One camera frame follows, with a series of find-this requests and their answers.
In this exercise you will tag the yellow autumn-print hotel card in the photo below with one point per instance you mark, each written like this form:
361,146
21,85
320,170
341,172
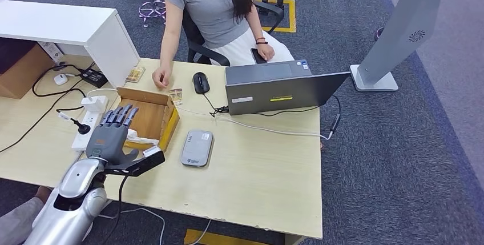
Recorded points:
176,97
135,74

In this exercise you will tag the open cardboard box yellow rim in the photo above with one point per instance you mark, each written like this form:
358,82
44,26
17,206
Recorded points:
151,114

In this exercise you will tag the black power plug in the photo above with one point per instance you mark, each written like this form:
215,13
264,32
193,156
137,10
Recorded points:
84,129

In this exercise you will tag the white crumpled tissue paper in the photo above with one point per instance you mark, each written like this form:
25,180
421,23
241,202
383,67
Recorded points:
138,137

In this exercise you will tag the black office chair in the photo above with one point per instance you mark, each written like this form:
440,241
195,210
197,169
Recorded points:
196,44

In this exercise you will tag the black smartphone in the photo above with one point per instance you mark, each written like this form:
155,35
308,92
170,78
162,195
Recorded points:
258,57

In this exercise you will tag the yellow floor tape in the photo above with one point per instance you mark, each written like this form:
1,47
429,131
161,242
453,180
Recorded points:
204,238
292,14

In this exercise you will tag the grey card reader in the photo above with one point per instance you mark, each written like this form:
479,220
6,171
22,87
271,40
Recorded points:
197,148

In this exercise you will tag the black power adapter brick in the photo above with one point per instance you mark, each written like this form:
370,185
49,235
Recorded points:
93,78

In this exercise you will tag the grey laptop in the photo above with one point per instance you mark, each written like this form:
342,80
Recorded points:
278,94

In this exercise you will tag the person's left hand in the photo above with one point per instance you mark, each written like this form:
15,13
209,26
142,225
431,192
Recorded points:
266,51

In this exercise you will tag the white power strip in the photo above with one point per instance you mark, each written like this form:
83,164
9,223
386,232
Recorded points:
81,142

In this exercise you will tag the dark round base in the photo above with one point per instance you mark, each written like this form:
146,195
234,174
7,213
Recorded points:
380,35

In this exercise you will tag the person's right hand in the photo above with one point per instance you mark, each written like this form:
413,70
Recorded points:
162,76

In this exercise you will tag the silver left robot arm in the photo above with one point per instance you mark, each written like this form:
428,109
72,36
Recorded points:
72,198

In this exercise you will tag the grey kiosk stand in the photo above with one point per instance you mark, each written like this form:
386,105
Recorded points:
404,27

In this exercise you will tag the person's right forearm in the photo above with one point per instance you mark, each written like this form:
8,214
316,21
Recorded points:
168,48

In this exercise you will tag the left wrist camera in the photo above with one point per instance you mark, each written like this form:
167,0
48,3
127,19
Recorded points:
147,165

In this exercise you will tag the white charger adapter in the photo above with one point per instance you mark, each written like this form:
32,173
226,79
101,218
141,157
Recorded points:
94,104

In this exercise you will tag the brown closed cardboard box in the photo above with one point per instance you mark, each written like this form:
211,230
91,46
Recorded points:
22,75

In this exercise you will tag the black computer mouse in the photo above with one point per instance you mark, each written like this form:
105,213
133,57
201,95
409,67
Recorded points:
201,83

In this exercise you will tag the white printed box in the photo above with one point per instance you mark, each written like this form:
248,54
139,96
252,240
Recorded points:
51,51

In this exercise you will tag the small white earbud case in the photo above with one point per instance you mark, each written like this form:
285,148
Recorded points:
60,79

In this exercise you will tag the white counter cabinet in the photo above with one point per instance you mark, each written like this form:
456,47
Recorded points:
56,22

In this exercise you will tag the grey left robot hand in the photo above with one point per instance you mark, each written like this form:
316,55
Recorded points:
106,141

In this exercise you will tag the person's left forearm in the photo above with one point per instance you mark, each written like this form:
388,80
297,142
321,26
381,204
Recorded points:
255,25

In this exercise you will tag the person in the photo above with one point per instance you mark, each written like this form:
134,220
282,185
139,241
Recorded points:
208,8

